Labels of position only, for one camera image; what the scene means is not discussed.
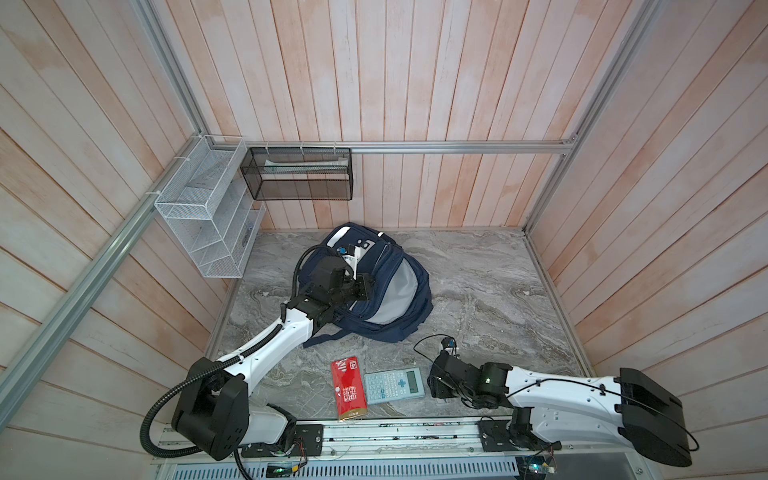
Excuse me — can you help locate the navy blue student backpack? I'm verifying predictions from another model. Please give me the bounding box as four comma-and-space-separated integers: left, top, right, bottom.
299, 222, 433, 348

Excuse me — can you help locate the red booklet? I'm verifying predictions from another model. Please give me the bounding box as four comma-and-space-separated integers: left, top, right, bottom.
330, 357, 368, 421

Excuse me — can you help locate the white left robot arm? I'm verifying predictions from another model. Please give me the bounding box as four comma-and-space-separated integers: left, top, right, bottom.
139, 245, 373, 460

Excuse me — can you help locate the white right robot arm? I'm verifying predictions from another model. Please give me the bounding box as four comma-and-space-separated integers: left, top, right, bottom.
427, 349, 699, 468

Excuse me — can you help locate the light blue calculator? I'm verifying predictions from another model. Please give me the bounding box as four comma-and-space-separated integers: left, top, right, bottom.
363, 367, 425, 405

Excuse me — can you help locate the black mesh basket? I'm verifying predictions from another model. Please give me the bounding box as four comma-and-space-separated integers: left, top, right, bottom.
240, 146, 354, 201

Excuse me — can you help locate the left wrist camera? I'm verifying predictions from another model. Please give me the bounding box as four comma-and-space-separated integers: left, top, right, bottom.
337, 245, 366, 279

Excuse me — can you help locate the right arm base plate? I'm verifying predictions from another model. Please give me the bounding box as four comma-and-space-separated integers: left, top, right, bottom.
476, 416, 562, 452

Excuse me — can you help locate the aluminium front rail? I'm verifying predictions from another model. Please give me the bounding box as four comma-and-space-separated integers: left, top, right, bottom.
150, 417, 650, 469

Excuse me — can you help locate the white wire mesh shelf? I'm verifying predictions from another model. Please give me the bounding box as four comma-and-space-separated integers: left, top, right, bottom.
155, 135, 264, 279

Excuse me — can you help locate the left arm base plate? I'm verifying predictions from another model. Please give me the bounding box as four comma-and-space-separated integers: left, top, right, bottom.
240, 423, 324, 459

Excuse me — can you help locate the aluminium wall rail frame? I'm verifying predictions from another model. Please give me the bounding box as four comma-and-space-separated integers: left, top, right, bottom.
1, 1, 657, 427

